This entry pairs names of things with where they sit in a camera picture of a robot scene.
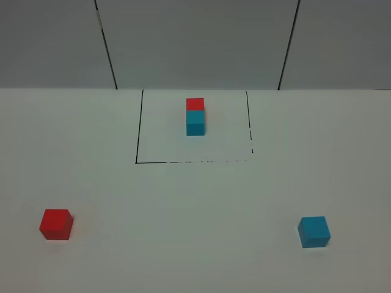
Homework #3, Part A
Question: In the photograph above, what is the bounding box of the template blue cube block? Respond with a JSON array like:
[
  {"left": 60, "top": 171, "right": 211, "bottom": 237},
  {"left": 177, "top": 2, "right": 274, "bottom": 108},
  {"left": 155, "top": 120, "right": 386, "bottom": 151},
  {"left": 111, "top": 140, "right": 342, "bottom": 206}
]
[{"left": 186, "top": 110, "right": 205, "bottom": 136}]

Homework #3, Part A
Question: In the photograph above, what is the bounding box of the template red cube block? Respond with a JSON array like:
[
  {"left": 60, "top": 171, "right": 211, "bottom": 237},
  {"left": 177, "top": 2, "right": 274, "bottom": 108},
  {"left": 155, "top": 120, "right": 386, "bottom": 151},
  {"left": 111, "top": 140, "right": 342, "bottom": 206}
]
[{"left": 186, "top": 98, "right": 205, "bottom": 111}]

